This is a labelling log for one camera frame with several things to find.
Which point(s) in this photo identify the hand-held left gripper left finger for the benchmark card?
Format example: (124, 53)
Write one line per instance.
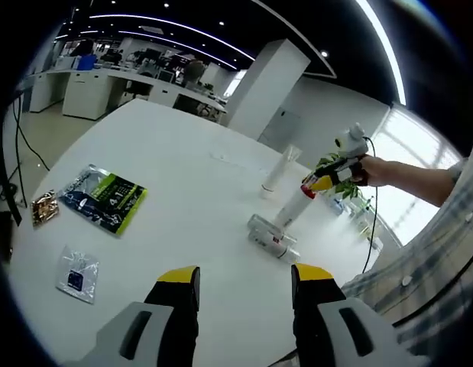
(171, 325)

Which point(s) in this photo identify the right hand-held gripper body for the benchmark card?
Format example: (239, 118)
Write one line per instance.
(350, 143)

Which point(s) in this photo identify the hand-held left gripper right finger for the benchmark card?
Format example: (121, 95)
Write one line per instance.
(316, 325)

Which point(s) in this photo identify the green and black packet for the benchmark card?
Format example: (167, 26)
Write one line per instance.
(106, 199)

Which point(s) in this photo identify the small gold packet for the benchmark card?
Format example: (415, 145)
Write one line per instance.
(45, 208)

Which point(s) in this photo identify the person's right hand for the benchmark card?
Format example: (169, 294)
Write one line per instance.
(366, 172)

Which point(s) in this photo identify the green potted plant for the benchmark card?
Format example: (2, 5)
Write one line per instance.
(348, 189)

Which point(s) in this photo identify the white cabinet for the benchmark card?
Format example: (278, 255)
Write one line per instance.
(282, 126)

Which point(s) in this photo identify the large bright window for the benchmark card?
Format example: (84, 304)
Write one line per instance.
(419, 153)

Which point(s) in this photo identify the curved ceiling light strip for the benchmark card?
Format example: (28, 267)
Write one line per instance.
(385, 49)

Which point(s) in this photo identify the clear packet with dark square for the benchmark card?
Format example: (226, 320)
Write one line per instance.
(77, 273)

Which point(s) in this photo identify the black office chair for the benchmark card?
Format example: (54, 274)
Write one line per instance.
(138, 89)

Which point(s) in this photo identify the row of white office desks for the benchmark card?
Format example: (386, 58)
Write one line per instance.
(87, 88)

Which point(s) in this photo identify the blue box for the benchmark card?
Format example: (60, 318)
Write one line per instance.
(87, 62)

